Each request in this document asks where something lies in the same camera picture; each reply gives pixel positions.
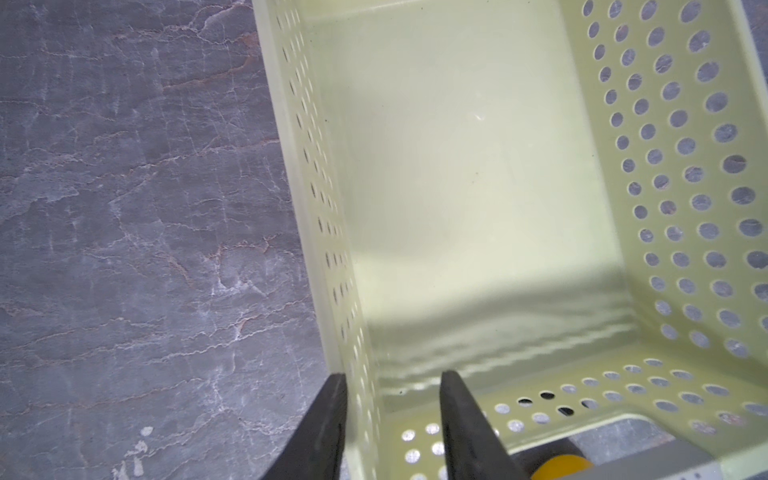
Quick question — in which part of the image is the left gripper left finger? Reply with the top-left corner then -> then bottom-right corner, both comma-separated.
262,373 -> 348,480

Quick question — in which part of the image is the light green perforated basket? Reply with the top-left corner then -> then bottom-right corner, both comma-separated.
253,1 -> 767,479

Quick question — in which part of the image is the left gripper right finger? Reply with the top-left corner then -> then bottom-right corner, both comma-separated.
439,370 -> 528,479

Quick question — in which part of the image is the yellow tape measure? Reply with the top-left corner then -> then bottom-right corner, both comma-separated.
512,439 -> 594,480

